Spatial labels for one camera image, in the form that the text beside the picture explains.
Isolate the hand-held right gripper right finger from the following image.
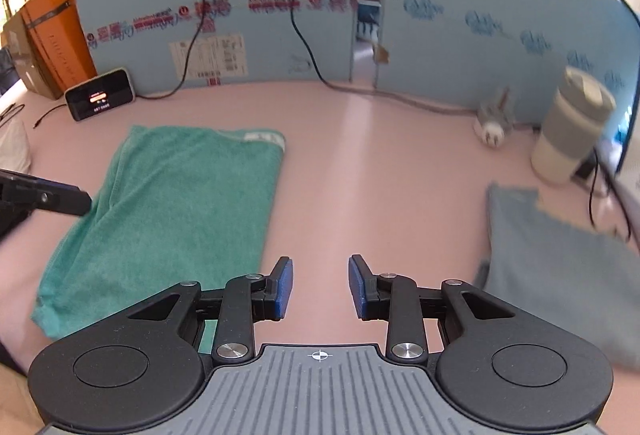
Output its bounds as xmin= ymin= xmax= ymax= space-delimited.
xmin=348 ymin=253 xmax=516 ymax=361

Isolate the light blue shirt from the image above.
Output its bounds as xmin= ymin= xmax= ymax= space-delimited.
xmin=472 ymin=184 xmax=640 ymax=368

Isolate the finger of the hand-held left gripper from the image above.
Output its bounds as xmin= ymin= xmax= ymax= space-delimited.
xmin=0 ymin=168 xmax=93 ymax=217

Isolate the teal green shirt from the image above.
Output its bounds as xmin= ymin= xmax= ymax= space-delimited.
xmin=31 ymin=125 xmax=287 ymax=353

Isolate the black charger block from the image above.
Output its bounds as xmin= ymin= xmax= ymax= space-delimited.
xmin=575 ymin=155 xmax=598 ymax=181

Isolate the blue box with blue logos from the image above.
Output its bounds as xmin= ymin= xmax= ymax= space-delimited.
xmin=372 ymin=0 xmax=640 ymax=151

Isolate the black phone cable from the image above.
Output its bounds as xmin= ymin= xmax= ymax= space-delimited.
xmin=137 ymin=0 xmax=206 ymax=99

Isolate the thin black cable with jack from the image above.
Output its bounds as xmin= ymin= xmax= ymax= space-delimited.
xmin=32 ymin=104 xmax=68 ymax=129

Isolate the smartphone in white case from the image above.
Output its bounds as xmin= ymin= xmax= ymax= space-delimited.
xmin=65 ymin=68 xmax=137 ymax=122

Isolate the white mug with grey sleeve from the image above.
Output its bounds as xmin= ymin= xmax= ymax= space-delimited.
xmin=531 ymin=65 xmax=617 ymax=186

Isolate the person's beige coat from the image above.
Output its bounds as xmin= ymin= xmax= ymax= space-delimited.
xmin=0 ymin=367 xmax=43 ymax=435

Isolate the white grey plug-in device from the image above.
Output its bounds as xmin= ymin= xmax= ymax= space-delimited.
xmin=474 ymin=88 xmax=516 ymax=147

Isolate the orange cardboard box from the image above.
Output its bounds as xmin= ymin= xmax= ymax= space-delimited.
xmin=20 ymin=0 xmax=98 ymax=98

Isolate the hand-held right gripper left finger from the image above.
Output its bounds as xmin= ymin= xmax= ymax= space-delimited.
xmin=127 ymin=256 xmax=294 ymax=363

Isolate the blue box with red print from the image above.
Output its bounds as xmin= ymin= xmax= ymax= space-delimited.
xmin=67 ymin=0 xmax=361 ymax=97

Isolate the brown cardboard box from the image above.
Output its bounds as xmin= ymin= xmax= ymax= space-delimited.
xmin=0 ymin=10 xmax=61 ymax=101

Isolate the white and black shirt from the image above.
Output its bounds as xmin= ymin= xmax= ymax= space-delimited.
xmin=0 ymin=118 xmax=33 ymax=173

